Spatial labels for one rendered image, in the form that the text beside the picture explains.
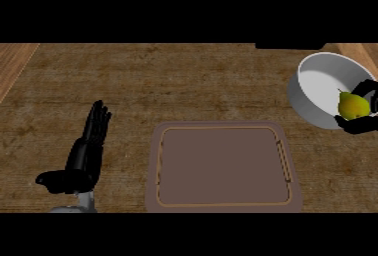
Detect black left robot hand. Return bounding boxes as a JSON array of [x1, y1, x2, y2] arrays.
[[34, 99, 113, 195]]

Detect yellow-green pear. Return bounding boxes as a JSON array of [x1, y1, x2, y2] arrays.
[[336, 88, 372, 121]]

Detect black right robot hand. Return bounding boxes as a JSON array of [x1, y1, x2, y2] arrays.
[[333, 78, 378, 136]]

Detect grey metal pot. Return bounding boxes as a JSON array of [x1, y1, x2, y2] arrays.
[[286, 51, 378, 131]]

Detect brown tray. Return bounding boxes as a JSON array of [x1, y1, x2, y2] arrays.
[[143, 120, 302, 214]]

